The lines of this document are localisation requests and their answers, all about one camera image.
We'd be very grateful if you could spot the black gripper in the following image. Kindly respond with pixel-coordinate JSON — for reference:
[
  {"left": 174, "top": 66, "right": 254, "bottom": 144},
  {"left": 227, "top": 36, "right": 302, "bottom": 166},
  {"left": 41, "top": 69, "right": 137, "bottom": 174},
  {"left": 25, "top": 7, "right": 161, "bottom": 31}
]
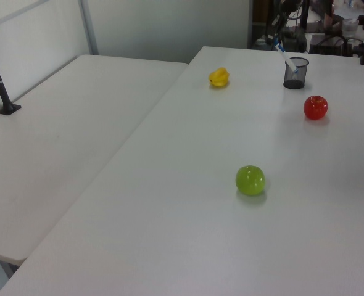
[{"left": 271, "top": 0, "right": 297, "bottom": 44}]

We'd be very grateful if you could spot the blue white marker pen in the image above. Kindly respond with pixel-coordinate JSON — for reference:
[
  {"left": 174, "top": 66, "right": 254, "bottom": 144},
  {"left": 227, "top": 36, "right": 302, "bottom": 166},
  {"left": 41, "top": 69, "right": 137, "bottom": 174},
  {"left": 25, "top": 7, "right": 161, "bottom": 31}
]
[{"left": 274, "top": 42, "right": 300, "bottom": 75}]

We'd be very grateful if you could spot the black mesh pen cup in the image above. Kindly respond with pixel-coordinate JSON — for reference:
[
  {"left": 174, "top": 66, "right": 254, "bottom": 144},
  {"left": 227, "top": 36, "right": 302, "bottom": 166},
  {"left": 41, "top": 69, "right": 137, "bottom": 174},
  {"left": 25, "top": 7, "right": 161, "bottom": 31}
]
[{"left": 283, "top": 57, "right": 310, "bottom": 90}]

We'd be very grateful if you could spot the dark equipment block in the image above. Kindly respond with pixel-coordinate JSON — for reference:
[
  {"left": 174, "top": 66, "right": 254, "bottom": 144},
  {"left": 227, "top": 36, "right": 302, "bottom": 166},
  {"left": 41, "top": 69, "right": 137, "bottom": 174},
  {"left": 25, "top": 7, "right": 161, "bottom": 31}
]
[{"left": 283, "top": 26, "right": 308, "bottom": 52}]

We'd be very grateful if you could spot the black box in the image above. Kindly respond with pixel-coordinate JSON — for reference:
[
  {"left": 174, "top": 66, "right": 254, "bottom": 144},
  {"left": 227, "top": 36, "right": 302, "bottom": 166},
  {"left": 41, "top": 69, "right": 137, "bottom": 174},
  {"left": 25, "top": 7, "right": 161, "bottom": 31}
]
[{"left": 309, "top": 33, "right": 353, "bottom": 57}]

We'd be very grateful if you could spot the clear plastic container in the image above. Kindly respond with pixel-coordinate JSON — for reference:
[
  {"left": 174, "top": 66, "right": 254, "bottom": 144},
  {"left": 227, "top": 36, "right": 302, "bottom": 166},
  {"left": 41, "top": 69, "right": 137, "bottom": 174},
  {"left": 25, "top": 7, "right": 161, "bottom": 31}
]
[{"left": 341, "top": 17, "right": 360, "bottom": 38}]

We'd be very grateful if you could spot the yellow toy starfruit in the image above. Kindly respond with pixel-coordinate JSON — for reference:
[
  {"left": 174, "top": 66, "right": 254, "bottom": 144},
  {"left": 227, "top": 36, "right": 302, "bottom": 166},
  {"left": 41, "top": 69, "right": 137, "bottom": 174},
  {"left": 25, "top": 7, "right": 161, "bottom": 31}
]
[{"left": 208, "top": 67, "right": 231, "bottom": 88}]

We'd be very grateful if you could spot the red toy apple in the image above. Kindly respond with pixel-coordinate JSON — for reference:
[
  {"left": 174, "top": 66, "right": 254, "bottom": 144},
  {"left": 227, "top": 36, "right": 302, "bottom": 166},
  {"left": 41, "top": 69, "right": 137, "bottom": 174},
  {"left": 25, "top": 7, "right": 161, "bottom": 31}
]
[{"left": 303, "top": 95, "right": 329, "bottom": 120}]

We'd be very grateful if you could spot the green toy apple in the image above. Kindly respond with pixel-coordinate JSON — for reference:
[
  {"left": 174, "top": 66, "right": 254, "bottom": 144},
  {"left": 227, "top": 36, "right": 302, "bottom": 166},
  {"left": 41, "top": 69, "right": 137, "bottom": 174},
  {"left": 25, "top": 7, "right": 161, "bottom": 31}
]
[{"left": 234, "top": 165, "right": 267, "bottom": 196}]

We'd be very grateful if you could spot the grey partition frame post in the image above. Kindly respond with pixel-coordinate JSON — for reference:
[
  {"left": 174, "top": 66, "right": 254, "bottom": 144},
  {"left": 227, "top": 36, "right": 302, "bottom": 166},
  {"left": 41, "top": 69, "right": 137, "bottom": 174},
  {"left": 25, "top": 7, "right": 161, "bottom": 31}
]
[{"left": 79, "top": 0, "right": 99, "bottom": 56}]

